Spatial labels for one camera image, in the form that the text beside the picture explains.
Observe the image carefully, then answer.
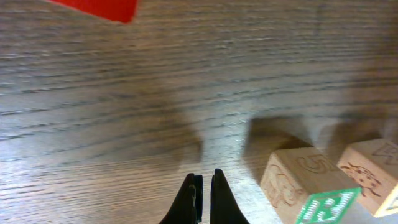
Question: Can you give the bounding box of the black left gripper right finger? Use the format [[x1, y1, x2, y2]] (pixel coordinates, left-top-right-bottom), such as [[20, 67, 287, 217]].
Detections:
[[210, 169, 249, 224]]

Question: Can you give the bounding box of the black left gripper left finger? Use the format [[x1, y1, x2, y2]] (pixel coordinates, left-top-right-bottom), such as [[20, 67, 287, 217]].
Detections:
[[159, 173, 203, 224]]

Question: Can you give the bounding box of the green R block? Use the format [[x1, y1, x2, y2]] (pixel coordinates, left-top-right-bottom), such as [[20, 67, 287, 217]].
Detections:
[[259, 146, 363, 224]]

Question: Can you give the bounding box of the yellow S block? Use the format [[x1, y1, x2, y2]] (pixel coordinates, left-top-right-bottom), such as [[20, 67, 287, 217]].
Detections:
[[338, 139, 397, 217]]

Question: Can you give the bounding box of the red A block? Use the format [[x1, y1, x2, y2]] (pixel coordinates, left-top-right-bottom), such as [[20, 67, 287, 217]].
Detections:
[[50, 0, 138, 23]]

